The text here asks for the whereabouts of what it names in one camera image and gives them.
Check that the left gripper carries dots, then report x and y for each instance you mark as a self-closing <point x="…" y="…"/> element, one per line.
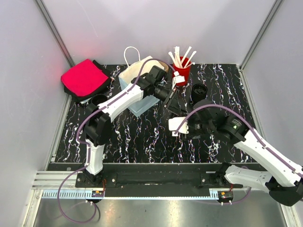
<point x="174" y="107"/>

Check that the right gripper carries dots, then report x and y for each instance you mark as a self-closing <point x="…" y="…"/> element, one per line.
<point x="191" y="135"/>

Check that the brown pulp cup carrier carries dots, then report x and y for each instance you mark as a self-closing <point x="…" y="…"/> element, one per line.
<point x="165" y="66"/>

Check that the light blue paper bag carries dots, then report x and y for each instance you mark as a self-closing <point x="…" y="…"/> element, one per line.
<point x="131" y="72"/>

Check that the black coffee cup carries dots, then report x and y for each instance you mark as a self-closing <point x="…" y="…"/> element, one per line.
<point x="98" y="99"/>

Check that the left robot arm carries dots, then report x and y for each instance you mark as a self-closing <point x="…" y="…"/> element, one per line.
<point x="98" y="124"/>

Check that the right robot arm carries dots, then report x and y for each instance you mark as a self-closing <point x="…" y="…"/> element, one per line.
<point x="282" y="178"/>

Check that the stack of black lids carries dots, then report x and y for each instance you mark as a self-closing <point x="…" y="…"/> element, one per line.
<point x="198" y="92"/>

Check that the red straw cup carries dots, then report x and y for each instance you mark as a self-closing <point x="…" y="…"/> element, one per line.
<point x="183" y="71"/>

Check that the red and black cloth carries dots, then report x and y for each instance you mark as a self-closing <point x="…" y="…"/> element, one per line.
<point x="85" y="80"/>

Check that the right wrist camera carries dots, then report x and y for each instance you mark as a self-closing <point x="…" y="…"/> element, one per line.
<point x="174" y="124"/>

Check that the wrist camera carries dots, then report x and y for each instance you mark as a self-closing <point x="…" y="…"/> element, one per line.
<point x="174" y="124"/>
<point x="177" y="80"/>

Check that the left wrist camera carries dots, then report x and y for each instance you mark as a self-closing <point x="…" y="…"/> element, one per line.
<point x="177" y="80"/>

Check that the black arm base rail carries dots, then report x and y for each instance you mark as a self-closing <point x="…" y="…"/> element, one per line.
<point x="155" y="180"/>

